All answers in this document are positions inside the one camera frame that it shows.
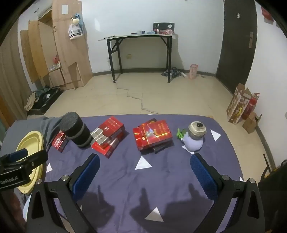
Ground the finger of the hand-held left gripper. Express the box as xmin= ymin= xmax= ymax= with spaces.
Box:
xmin=0 ymin=150 xmax=49 ymax=177
xmin=0 ymin=149 xmax=29 ymax=166

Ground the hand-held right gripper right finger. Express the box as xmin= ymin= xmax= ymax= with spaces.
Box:
xmin=190 ymin=153 xmax=266 ymax=233

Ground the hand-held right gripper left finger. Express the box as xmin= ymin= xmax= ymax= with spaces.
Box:
xmin=26 ymin=153 xmax=100 ymax=233

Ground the yellow plastic basin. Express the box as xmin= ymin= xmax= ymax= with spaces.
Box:
xmin=16 ymin=130 xmax=45 ymax=195

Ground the dark red cigarette box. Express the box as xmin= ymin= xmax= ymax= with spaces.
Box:
xmin=91 ymin=130 xmax=126 ymax=159

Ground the purple plush toy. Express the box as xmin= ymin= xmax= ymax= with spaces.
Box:
xmin=181 ymin=132 xmax=204 ymax=151

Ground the round cream tin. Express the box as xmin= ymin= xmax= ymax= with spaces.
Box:
xmin=188 ymin=121 xmax=207 ymax=139

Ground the black cigarette box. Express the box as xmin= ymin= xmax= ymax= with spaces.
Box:
xmin=140 ymin=141 xmax=174 ymax=154

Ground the red and white cigarette box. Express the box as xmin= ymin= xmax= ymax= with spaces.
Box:
xmin=99 ymin=116 xmax=125 ymax=137

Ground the bright red cigarette box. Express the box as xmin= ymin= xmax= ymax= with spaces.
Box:
xmin=133 ymin=120 xmax=173 ymax=150

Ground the small red cigarette box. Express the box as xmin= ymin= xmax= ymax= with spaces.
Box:
xmin=51 ymin=131 xmax=68 ymax=153

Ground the grey blanket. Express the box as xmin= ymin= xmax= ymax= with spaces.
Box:
xmin=4 ymin=116 xmax=68 ymax=153

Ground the black foam roller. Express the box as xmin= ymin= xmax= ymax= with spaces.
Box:
xmin=59 ymin=111 xmax=93 ymax=148

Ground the beige cloth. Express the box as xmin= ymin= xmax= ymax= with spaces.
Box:
xmin=24 ymin=92 xmax=37 ymax=111

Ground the black suitcase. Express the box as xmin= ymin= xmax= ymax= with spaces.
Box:
xmin=27 ymin=87 xmax=61 ymax=115

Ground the brown cardboard box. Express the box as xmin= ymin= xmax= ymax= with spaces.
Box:
xmin=242 ymin=111 xmax=262 ymax=134

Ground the black bag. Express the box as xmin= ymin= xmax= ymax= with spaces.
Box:
xmin=258 ymin=153 xmax=287 ymax=233

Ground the printed cardboard box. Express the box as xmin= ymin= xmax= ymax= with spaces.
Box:
xmin=226 ymin=83 xmax=253 ymax=125

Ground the brown curtain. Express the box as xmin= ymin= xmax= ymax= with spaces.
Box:
xmin=0 ymin=20 xmax=32 ymax=130

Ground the red fire extinguisher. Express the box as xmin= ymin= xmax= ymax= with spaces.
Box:
xmin=242 ymin=92 xmax=260 ymax=120

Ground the colourful packets pile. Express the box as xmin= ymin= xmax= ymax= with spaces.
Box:
xmin=48 ymin=56 xmax=61 ymax=72

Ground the pink bag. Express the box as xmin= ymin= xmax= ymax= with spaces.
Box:
xmin=188 ymin=64 xmax=199 ymax=79

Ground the checkered clothes pile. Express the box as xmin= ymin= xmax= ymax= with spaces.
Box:
xmin=161 ymin=67 xmax=186 ymax=78

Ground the wooden wardrobe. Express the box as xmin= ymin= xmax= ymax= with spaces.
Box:
xmin=20 ymin=0 xmax=93 ymax=91

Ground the dark door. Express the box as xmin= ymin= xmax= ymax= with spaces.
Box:
xmin=216 ymin=0 xmax=258 ymax=94

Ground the hanging white plastic bag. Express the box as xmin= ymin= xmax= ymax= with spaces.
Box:
xmin=68 ymin=13 xmax=84 ymax=40

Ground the black folding table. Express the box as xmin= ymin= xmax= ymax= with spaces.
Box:
xmin=98 ymin=32 xmax=177 ymax=83

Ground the black chair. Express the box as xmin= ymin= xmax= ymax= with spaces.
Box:
xmin=153 ymin=22 xmax=175 ymax=32

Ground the red wall box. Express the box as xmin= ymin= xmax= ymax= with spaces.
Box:
xmin=261 ymin=7 xmax=274 ymax=23

